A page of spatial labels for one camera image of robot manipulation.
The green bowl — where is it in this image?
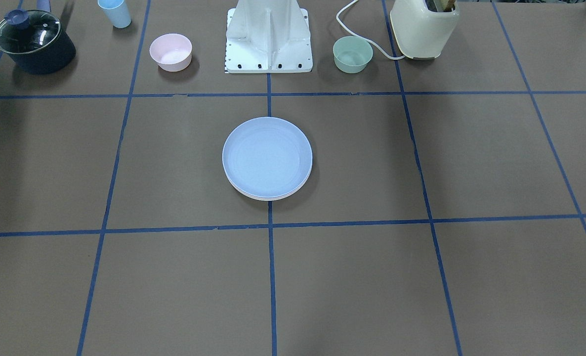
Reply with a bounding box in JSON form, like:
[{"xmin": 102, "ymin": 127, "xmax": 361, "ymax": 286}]
[{"xmin": 332, "ymin": 36, "xmax": 374, "ymax": 74}]

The white toaster cable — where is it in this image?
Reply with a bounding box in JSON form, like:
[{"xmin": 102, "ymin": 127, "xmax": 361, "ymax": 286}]
[{"xmin": 336, "ymin": 0, "xmax": 405, "ymax": 61}]

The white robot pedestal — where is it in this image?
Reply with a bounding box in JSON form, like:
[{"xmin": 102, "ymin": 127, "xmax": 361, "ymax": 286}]
[{"xmin": 224, "ymin": 0, "xmax": 313, "ymax": 74}]

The cream toaster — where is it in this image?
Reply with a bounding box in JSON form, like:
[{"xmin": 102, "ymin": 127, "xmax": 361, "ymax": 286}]
[{"xmin": 390, "ymin": 0, "xmax": 460, "ymax": 60}]

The pink plate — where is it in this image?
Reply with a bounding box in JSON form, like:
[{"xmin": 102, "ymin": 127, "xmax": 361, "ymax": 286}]
[{"xmin": 227, "ymin": 175, "xmax": 310, "ymax": 201}]

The cream white plate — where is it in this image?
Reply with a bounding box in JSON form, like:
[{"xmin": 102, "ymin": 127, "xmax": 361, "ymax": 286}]
[{"xmin": 239, "ymin": 191, "xmax": 295, "ymax": 201}]

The dark blue pot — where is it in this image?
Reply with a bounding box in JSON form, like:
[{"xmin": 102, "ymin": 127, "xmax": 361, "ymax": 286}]
[{"xmin": 4, "ymin": 0, "xmax": 77, "ymax": 75}]

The light blue cup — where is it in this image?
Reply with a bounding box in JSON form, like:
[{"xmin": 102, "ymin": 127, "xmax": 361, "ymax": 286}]
[{"xmin": 97, "ymin": 0, "xmax": 132, "ymax": 29}]

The glass pot lid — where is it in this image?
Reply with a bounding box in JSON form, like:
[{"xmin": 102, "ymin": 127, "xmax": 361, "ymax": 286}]
[{"xmin": 0, "ymin": 9, "xmax": 62, "ymax": 54}]

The pink bowl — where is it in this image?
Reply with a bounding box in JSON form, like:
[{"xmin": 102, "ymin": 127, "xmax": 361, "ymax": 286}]
[{"xmin": 149, "ymin": 33, "xmax": 192, "ymax": 72}]

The light blue plate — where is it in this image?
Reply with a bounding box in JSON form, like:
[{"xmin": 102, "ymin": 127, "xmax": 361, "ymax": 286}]
[{"xmin": 221, "ymin": 117, "xmax": 313, "ymax": 183}]

